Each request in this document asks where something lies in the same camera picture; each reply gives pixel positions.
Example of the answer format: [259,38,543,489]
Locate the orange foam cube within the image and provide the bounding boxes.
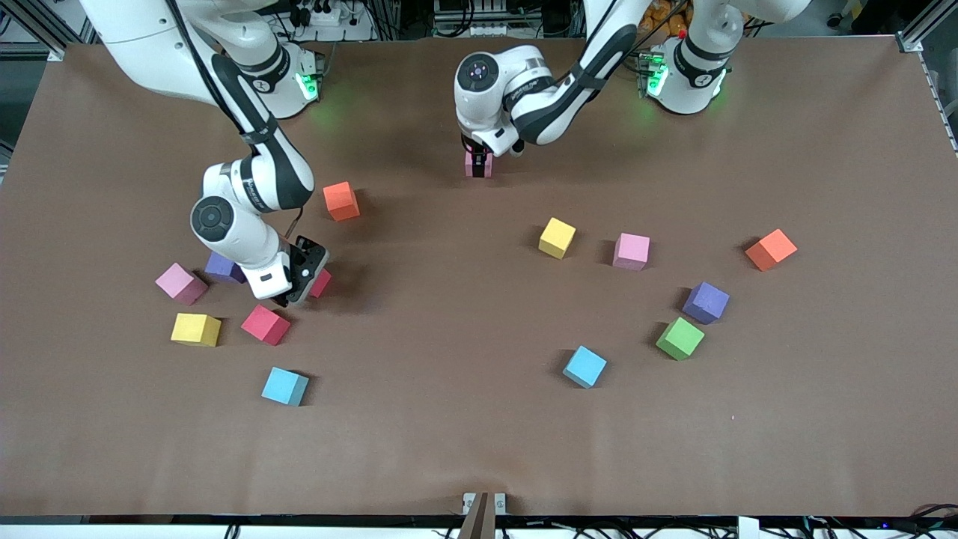
[323,181,361,222]
[745,228,799,272]

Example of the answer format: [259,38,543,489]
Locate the cyan foam cube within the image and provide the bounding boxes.
[562,345,608,389]
[260,366,310,407]

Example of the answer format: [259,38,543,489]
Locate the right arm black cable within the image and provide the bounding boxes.
[163,0,306,244]

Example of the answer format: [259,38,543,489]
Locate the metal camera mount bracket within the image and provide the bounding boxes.
[462,492,507,539]

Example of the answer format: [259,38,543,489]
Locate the purple foam cube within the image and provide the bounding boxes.
[682,281,730,325]
[204,251,244,284]

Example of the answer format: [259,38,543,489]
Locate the white table edge strip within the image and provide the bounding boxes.
[0,515,958,539]

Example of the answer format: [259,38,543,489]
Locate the yellow foam cube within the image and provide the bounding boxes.
[170,312,223,348]
[538,217,578,261]

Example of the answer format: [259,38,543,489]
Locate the orange snack bags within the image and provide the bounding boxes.
[629,0,693,38]

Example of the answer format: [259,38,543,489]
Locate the green foam cube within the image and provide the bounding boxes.
[656,317,706,362]

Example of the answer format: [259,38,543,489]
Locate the metal equipment rack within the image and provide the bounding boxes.
[433,0,543,38]

